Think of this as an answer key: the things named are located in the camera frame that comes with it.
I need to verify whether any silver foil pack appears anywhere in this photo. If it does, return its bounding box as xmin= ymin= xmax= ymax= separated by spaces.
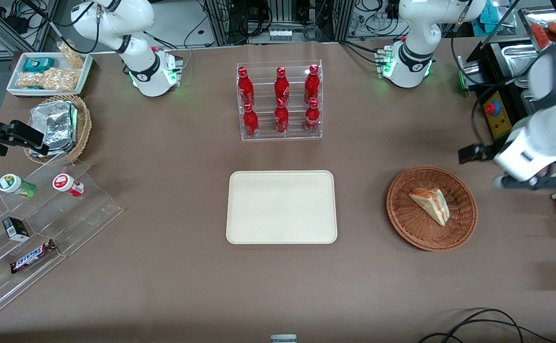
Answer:
xmin=28 ymin=100 xmax=79 ymax=159

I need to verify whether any snickers chocolate bar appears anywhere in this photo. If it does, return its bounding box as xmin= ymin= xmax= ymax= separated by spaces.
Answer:
xmin=10 ymin=239 xmax=59 ymax=275

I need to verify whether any clear acrylic stepped stand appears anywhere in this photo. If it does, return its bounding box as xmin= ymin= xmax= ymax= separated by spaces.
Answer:
xmin=0 ymin=152 xmax=125 ymax=323

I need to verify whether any clear acrylic bottle rack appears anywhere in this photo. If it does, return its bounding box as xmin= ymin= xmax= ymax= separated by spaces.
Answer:
xmin=236 ymin=60 xmax=323 ymax=141

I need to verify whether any small black box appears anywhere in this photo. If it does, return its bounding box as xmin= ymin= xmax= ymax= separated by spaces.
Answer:
xmin=2 ymin=216 xmax=31 ymax=242

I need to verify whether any red capped drink cup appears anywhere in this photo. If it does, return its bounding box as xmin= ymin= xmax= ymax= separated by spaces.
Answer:
xmin=52 ymin=173 xmax=86 ymax=198

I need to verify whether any red cola bottle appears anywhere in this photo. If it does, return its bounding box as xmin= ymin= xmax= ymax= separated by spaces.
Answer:
xmin=273 ymin=67 xmax=291 ymax=102
xmin=303 ymin=64 xmax=321 ymax=102
xmin=237 ymin=67 xmax=255 ymax=106
xmin=304 ymin=98 xmax=321 ymax=134
xmin=274 ymin=98 xmax=290 ymax=134
xmin=243 ymin=102 xmax=260 ymax=138

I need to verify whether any black food warmer case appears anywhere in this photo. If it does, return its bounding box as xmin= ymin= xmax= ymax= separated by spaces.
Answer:
xmin=458 ymin=7 xmax=556 ymax=143

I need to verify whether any large brown wicker basket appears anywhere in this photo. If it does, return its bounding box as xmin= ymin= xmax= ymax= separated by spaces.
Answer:
xmin=386 ymin=165 xmax=478 ymax=252

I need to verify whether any triangle sandwich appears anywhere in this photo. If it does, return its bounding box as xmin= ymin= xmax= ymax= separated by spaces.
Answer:
xmin=408 ymin=188 xmax=451 ymax=227

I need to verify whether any wide clear cracker bag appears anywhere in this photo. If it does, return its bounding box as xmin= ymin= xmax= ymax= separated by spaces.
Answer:
xmin=18 ymin=68 xmax=80 ymax=91

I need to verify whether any orange fried food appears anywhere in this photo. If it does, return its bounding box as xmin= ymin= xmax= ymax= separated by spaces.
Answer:
xmin=529 ymin=21 xmax=556 ymax=43

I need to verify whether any aluminium frame structure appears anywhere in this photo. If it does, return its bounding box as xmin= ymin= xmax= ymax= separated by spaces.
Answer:
xmin=206 ymin=0 xmax=357 ymax=46

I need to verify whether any small clear cracker bag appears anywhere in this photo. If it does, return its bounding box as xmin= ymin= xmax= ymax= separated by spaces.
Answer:
xmin=57 ymin=41 xmax=86 ymax=69

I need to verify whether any cream plastic tray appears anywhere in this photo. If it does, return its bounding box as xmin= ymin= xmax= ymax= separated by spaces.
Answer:
xmin=226 ymin=170 xmax=338 ymax=245

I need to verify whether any teal box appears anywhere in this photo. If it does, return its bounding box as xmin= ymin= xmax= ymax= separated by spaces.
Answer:
xmin=473 ymin=4 xmax=498 ymax=35

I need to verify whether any green capped drink cup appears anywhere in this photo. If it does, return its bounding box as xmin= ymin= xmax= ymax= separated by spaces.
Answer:
xmin=0 ymin=173 xmax=38 ymax=200

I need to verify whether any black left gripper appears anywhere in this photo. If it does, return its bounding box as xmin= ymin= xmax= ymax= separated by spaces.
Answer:
xmin=458 ymin=144 xmax=496 ymax=165

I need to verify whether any small tan wicker basket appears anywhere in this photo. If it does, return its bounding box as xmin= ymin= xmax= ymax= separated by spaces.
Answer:
xmin=23 ymin=94 xmax=92 ymax=165

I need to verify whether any white snack tray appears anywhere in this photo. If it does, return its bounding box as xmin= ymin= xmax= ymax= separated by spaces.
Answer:
xmin=6 ymin=51 xmax=93 ymax=98

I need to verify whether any black power adapter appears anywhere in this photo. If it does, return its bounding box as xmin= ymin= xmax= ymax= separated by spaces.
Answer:
xmin=1 ymin=14 xmax=28 ymax=30

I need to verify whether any black floor cable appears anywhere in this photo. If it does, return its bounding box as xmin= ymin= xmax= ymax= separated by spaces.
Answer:
xmin=418 ymin=318 xmax=556 ymax=343
xmin=442 ymin=308 xmax=526 ymax=343

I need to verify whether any teal snack packet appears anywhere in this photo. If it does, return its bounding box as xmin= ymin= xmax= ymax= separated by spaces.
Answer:
xmin=22 ymin=57 xmax=56 ymax=73

